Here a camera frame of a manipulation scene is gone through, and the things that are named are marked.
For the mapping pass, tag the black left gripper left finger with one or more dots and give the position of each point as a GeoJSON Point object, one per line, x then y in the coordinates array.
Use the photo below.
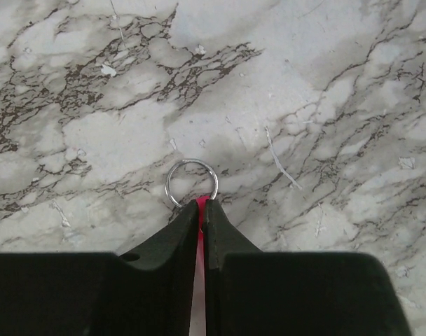
{"type": "Point", "coordinates": [147, 290]}

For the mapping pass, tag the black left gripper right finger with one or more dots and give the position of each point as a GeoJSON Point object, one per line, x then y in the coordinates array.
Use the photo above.
{"type": "Point", "coordinates": [252, 292]}

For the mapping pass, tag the pink strap keyring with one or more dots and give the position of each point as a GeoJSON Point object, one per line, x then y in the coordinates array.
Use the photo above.
{"type": "Point", "coordinates": [190, 179]}

